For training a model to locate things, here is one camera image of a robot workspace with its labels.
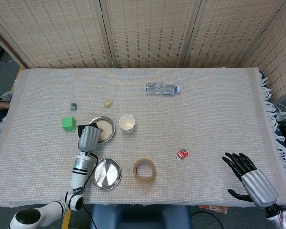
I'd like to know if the red snack packet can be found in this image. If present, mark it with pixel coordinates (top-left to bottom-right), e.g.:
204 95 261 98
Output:
174 147 190 161

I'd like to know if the clear packing tape roll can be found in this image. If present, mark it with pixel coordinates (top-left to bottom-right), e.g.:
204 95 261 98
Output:
133 158 157 183

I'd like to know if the woven beige tablecloth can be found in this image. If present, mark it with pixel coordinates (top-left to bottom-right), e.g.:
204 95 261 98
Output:
0 67 286 207

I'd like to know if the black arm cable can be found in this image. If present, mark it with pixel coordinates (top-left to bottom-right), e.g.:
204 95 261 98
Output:
82 152 99 229

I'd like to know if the bamboo folding screen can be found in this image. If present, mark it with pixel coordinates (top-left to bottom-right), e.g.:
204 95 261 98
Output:
0 0 286 103

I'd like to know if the right black grey robot hand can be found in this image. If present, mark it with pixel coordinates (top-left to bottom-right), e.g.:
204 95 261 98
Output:
221 152 279 207

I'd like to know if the left black grey robot hand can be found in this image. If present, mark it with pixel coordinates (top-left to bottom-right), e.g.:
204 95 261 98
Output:
77 122 103 152

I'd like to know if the white paper cup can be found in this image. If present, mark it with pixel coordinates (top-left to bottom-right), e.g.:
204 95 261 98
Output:
118 114 136 133

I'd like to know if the round steel plate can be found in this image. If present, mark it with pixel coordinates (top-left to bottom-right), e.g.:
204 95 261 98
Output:
92 158 123 191

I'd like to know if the steel bowl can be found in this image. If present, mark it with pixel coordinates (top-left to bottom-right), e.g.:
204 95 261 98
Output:
88 116 116 144

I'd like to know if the white power strip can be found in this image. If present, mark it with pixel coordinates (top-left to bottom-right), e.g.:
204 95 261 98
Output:
275 104 286 122

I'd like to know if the orange printed package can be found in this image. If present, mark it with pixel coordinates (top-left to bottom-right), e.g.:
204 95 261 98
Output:
197 204 229 214

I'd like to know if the clear plastic water bottle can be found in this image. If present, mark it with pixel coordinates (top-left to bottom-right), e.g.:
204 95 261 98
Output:
145 83 181 97

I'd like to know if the large green cube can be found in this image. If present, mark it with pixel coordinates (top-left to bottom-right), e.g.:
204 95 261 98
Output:
61 116 77 132

